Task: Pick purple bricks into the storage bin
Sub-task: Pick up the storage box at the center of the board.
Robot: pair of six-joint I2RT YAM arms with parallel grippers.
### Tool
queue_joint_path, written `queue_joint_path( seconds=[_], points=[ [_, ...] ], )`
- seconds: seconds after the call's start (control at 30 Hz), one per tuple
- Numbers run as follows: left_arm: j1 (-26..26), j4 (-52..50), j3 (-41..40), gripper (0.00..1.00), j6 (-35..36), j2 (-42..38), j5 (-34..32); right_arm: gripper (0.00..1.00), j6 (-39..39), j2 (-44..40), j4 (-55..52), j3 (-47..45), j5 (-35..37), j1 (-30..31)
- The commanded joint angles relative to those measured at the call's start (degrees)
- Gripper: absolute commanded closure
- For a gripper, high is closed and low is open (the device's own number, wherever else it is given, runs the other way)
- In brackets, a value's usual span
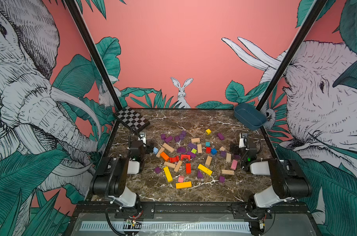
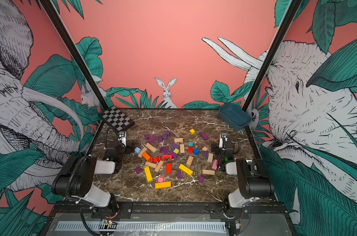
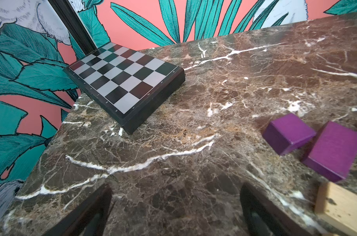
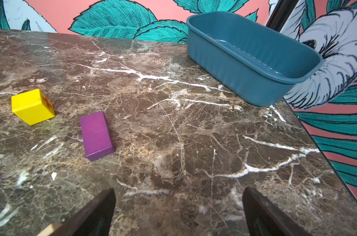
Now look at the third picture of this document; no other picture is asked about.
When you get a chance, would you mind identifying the black frame post left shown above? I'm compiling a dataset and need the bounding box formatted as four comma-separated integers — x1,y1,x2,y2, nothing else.
49,0,97,55

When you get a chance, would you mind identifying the purple cube brick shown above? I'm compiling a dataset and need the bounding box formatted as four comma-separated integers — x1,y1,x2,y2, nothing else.
262,113,316,156

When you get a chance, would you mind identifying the black white chessboard box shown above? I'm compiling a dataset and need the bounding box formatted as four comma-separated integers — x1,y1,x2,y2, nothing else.
64,42,185,135

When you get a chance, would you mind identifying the long natural wood brick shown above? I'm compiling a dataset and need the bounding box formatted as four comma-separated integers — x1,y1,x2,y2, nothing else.
315,182,357,236

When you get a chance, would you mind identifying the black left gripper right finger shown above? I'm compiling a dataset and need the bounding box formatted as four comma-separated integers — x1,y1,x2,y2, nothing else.
240,182,310,236

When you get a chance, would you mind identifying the purple rectangular brick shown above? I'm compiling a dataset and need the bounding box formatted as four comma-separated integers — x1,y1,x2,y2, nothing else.
301,121,357,183

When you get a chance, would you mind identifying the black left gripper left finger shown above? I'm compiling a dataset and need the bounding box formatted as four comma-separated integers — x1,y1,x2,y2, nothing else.
44,184,113,236

